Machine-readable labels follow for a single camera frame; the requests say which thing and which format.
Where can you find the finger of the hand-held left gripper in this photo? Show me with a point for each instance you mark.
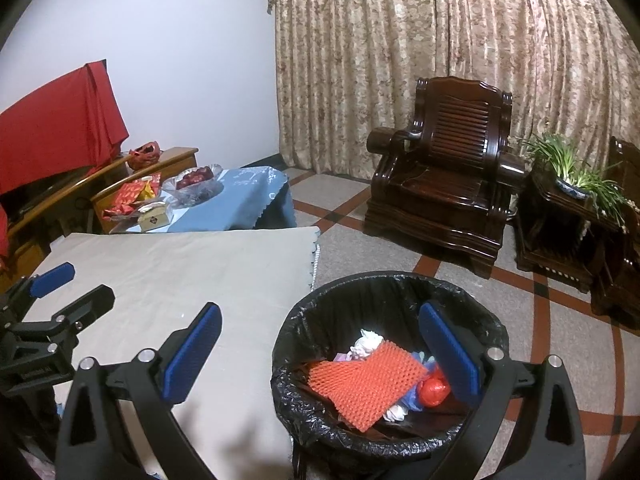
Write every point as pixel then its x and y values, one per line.
pixel 90 307
pixel 52 280

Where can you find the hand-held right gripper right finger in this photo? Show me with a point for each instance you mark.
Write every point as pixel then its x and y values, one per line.
pixel 450 355

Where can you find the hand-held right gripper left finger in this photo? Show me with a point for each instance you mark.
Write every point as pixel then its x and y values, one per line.
pixel 192 355

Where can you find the red wrapper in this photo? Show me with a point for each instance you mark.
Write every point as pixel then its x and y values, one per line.
pixel 432 390

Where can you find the blue plastic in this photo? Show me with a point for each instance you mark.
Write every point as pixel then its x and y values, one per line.
pixel 410 397

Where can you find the tissue paper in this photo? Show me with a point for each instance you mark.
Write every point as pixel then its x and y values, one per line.
pixel 395 412
pixel 365 345

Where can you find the orange foam net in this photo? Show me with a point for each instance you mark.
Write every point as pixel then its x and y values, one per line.
pixel 360 380

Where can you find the black-lined trash bin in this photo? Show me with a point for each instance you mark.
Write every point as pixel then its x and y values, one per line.
pixel 320 310

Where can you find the grey table cloth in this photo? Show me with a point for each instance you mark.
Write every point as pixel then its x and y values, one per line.
pixel 175 270

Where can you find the black television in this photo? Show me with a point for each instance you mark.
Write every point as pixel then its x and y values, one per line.
pixel 35 195

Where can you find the beige tissue box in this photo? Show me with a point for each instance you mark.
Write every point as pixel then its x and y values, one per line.
pixel 155 220

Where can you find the pile of red packets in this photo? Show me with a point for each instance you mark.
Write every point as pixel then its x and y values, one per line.
pixel 127 195

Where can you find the dark wooden side table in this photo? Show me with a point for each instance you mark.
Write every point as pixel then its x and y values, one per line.
pixel 550 240

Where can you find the glass fruit bowl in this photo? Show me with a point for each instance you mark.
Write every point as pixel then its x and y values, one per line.
pixel 195 194

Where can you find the red bag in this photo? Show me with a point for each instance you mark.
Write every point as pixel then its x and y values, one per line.
pixel 145 152

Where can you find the red cloth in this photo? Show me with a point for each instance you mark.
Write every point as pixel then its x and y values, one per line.
pixel 55 120

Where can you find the blue tablecloth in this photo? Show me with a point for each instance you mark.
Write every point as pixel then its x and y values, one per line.
pixel 235 200

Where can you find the pile of red fruits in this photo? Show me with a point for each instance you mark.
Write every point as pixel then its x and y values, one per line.
pixel 195 175

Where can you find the dark wooden armchair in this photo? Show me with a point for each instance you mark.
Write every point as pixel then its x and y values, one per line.
pixel 440 185

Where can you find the light wooden cabinet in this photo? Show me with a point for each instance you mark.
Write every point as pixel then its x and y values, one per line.
pixel 175 156

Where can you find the green potted plant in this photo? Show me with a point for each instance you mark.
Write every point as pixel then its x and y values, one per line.
pixel 565 170

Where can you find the beige patterned curtain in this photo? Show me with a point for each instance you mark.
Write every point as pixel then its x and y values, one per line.
pixel 400 60

